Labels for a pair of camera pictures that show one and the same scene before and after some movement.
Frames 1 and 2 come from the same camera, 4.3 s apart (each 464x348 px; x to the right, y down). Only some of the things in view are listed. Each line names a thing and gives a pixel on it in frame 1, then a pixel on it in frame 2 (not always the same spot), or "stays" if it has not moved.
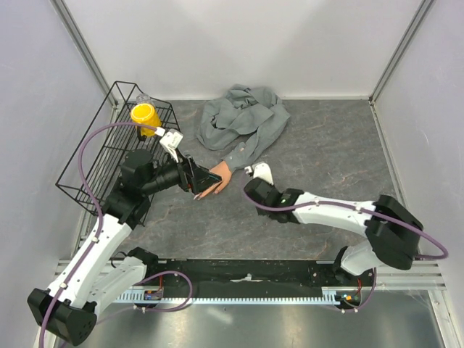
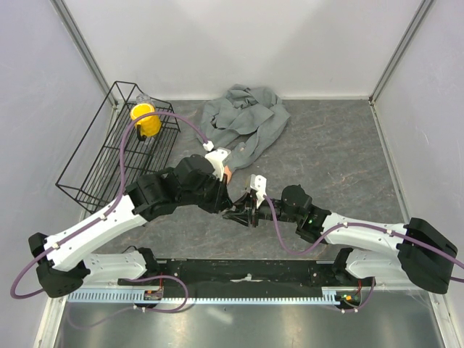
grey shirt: x=247 y=117 stays
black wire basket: x=94 y=168 stays
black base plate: x=256 y=278 stays
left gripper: x=188 y=170 -> x=222 y=200
